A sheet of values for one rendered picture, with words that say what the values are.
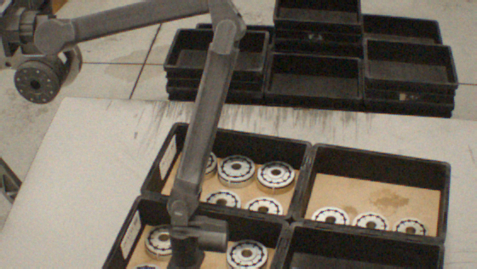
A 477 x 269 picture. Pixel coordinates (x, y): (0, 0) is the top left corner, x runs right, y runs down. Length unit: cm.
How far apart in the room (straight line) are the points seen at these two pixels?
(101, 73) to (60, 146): 158
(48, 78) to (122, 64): 210
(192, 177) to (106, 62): 260
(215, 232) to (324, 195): 52
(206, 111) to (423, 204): 76
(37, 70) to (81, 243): 53
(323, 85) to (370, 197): 121
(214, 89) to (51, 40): 37
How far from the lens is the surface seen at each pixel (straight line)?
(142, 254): 183
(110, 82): 385
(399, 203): 195
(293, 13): 338
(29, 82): 195
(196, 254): 158
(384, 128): 239
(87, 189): 222
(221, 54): 143
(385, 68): 305
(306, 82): 310
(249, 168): 199
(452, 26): 441
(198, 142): 146
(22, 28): 155
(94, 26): 149
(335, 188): 198
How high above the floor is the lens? 222
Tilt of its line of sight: 40 degrees down
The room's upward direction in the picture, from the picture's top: 2 degrees counter-clockwise
